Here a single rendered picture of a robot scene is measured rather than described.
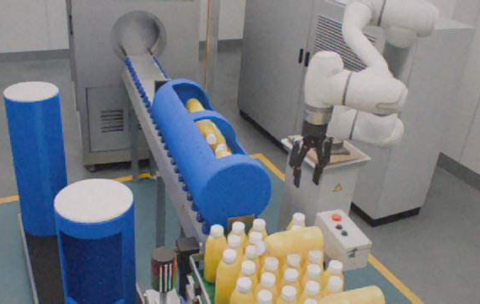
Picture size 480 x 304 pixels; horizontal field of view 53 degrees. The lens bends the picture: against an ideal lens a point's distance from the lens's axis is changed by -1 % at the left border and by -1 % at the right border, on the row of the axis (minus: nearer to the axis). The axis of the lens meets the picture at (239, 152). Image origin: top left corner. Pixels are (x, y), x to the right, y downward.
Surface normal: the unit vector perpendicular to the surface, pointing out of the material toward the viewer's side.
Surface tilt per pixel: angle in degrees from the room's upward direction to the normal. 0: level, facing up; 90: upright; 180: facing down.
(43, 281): 0
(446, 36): 90
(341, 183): 90
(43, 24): 90
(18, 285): 0
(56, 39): 90
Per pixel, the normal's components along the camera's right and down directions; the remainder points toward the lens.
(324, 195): 0.46, 0.44
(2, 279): 0.08, -0.88
